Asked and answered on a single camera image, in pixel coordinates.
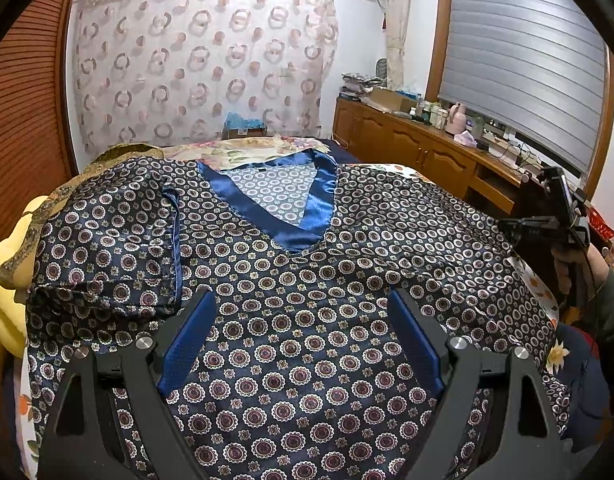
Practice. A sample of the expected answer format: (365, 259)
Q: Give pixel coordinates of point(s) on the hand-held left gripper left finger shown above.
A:
(187, 347)

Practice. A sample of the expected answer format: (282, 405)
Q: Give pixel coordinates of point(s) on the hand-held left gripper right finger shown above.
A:
(418, 347)

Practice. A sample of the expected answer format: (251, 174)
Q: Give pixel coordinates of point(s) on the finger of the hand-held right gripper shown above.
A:
(529, 229)

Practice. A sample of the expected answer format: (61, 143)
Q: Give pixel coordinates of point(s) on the navy patterned satin shirt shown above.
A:
(307, 305)

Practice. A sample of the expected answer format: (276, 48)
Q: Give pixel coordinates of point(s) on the person's right forearm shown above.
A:
(609, 305)

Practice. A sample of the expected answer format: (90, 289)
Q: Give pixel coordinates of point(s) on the person's right hand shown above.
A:
(572, 272)

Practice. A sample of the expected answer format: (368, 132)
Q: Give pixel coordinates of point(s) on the red box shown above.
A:
(602, 222)

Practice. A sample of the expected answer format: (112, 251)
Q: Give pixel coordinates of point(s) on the orange fruit print blanket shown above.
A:
(532, 280)

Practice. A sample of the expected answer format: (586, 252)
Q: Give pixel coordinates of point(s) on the white power strip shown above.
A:
(502, 154)

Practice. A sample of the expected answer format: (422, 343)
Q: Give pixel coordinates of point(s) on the pink tissue pack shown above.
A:
(466, 139)

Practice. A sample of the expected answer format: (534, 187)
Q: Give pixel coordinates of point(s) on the pink kettle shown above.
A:
(456, 120)

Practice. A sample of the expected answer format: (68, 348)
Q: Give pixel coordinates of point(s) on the wooden cabinet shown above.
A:
(412, 145)

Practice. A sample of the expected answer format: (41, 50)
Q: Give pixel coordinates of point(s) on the group of white bottles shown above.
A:
(432, 115)

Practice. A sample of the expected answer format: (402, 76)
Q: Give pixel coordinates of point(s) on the grey window blind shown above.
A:
(517, 60)

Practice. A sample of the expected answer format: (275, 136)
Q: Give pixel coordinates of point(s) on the dark blue cloth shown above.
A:
(582, 390)

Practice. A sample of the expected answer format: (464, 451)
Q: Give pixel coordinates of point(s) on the cardboard box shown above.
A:
(387, 99)

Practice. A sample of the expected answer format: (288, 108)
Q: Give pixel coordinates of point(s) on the yellow plush toy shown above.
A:
(2, 285)

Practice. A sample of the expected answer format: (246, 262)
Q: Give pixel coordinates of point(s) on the gold patterned cloth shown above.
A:
(62, 190)

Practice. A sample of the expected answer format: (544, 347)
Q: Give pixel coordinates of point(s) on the floral bed sheet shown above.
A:
(237, 152)

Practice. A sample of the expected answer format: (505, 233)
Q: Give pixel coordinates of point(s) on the dark blue bed sheet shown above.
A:
(339, 150)

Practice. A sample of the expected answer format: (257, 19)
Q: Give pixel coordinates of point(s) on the small white fan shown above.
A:
(381, 67)

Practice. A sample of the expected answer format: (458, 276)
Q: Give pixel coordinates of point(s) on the small brown box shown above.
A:
(244, 134)

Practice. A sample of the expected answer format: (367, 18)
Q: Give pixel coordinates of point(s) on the stack of papers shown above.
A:
(357, 82)

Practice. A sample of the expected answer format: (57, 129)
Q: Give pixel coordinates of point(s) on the blue plastic bag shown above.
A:
(242, 120)

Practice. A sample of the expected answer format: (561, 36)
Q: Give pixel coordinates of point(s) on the cream window curtain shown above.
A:
(396, 20)

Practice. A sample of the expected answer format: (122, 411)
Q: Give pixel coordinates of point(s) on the wooden louvered door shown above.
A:
(27, 110)

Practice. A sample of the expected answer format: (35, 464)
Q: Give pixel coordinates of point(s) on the circle patterned sheer curtain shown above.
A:
(187, 60)

